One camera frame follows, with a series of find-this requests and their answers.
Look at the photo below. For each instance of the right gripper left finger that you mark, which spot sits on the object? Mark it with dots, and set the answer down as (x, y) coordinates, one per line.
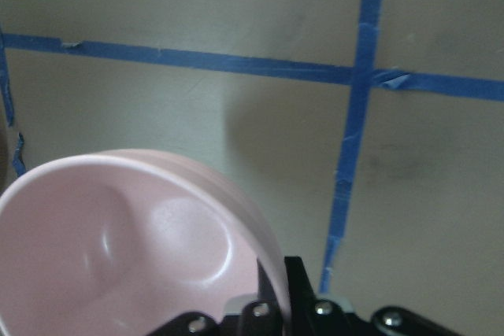
(256, 319)

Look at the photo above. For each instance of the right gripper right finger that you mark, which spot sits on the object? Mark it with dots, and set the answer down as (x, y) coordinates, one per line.
(310, 314)

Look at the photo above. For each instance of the small pink bowl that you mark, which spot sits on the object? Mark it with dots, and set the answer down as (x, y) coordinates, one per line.
(122, 241)

